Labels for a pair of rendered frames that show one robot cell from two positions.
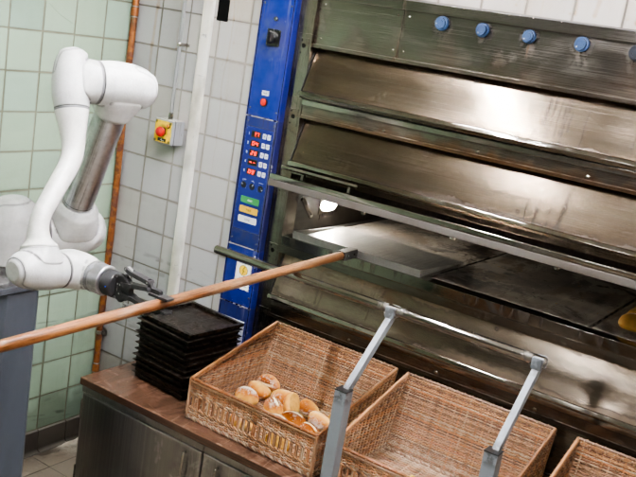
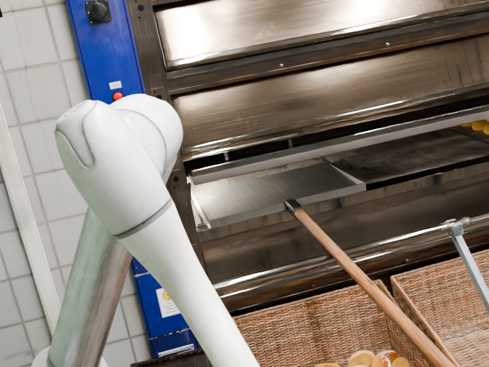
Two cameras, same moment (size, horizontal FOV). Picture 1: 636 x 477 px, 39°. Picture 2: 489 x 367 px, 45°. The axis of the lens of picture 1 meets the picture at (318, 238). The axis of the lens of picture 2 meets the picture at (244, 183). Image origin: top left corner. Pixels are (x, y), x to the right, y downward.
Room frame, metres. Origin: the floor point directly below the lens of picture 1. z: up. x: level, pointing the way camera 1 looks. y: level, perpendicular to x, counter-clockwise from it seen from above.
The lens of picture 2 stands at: (1.94, 1.21, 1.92)
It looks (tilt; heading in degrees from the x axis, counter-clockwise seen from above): 19 degrees down; 317
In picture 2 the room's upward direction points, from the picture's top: 9 degrees counter-clockwise
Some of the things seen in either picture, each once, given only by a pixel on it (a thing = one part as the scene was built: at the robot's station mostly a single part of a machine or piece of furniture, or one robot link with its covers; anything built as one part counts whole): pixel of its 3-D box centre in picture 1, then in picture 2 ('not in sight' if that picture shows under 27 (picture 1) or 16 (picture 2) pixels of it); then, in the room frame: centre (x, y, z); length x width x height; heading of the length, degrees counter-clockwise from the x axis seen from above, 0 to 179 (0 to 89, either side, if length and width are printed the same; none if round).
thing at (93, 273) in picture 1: (101, 278); not in sight; (2.46, 0.59, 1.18); 0.09 x 0.06 x 0.09; 148
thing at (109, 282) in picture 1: (119, 286); not in sight; (2.42, 0.53, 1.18); 0.09 x 0.07 x 0.08; 58
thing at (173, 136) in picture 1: (168, 131); not in sight; (3.65, 0.67, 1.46); 0.10 x 0.07 x 0.10; 58
